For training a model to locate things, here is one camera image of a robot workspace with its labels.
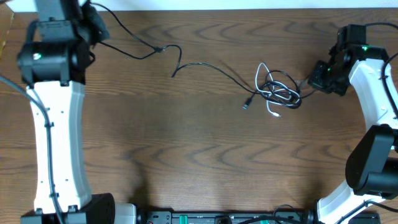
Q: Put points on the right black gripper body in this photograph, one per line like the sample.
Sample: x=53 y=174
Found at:
x=327 y=79

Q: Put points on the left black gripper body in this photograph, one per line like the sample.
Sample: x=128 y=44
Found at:
x=94 y=23

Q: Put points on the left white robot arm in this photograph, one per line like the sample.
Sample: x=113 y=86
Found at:
x=53 y=62

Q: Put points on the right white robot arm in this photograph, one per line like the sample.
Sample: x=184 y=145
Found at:
x=370 y=174

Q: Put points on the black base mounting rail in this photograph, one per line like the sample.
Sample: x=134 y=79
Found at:
x=164 y=217

